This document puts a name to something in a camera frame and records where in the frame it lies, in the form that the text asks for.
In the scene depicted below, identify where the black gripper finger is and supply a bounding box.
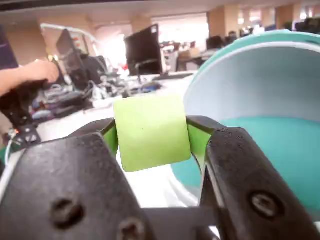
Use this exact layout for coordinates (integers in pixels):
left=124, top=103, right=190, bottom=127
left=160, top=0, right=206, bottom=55
left=186, top=115, right=320, bottom=240
left=0, top=117, right=151, bottom=240

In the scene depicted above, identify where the black leader arm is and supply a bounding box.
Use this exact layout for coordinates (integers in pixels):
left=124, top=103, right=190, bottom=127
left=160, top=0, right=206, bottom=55
left=0, top=79, right=43, bottom=151

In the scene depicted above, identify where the green lego block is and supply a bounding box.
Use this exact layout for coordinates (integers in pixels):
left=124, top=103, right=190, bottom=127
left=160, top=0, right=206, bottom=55
left=113, top=96, right=193, bottom=173

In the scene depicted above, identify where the person's bare forearm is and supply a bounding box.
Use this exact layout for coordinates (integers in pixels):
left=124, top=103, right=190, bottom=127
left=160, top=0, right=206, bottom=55
left=0, top=66, right=27, bottom=97

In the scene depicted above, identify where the teal animal-shaped bin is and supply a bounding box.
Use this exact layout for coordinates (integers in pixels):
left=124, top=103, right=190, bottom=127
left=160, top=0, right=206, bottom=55
left=169, top=29, right=320, bottom=226

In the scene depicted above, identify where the person's bare hand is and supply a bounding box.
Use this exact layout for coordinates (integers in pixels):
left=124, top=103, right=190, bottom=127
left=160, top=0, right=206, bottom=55
left=23, top=59, right=60, bottom=83

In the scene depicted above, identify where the black keyboard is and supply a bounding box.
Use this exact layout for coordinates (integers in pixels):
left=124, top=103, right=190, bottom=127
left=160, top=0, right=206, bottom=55
left=53, top=91, right=93, bottom=118

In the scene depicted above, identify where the dark tilted monitor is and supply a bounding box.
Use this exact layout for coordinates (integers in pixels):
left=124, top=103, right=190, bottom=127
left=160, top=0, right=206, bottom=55
left=56, top=28, right=80, bottom=62

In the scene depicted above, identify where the black computer monitor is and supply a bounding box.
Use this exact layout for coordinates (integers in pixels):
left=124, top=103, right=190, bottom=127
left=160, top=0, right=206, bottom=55
left=124, top=24, right=166, bottom=76

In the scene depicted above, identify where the white curved bar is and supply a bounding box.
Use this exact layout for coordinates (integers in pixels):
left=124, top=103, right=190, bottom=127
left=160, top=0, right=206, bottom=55
left=41, top=23, right=97, bottom=44

